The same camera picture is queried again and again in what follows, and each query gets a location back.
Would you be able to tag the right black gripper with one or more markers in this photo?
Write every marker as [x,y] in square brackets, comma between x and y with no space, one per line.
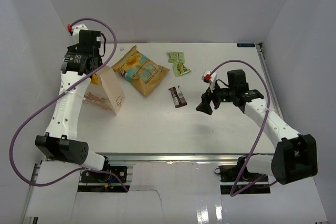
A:
[205,106]

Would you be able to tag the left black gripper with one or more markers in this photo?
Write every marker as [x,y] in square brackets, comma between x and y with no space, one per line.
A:
[73,49]

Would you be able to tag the brown chocolate bar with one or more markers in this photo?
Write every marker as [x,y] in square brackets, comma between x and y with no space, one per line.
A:
[177,96]

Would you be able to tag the yellow m&m's packet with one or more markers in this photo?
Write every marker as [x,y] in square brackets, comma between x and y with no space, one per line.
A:
[94,79]

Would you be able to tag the green sour candy packet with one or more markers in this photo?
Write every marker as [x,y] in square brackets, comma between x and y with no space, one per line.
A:
[179,69]

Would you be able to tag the light green snack packet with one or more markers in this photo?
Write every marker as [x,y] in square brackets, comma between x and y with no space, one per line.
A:
[176,57]

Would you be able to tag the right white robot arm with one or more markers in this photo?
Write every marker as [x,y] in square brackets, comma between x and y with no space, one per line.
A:
[295,155]

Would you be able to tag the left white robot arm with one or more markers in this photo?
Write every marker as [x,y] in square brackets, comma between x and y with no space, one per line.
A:
[59,143]

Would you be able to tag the kettle chips bag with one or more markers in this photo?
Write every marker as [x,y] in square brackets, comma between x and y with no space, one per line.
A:
[144,74]

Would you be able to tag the blue table corner label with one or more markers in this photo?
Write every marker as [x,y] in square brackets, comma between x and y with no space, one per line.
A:
[245,45]

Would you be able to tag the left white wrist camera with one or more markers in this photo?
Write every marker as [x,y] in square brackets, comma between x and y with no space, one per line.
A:
[74,31]

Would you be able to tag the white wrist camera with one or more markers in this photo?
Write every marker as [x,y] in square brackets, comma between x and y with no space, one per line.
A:
[74,31]
[209,77]

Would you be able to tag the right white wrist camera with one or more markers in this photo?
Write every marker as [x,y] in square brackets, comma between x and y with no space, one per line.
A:
[209,77]

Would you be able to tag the beige paper bag orange handles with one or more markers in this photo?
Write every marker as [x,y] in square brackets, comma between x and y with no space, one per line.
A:
[108,94]

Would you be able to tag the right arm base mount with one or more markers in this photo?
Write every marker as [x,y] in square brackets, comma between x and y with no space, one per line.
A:
[228,173]

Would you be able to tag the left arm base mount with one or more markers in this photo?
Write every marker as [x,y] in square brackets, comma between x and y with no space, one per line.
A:
[90,177]

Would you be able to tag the aluminium table rail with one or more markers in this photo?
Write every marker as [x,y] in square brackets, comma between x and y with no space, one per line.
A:
[173,157]

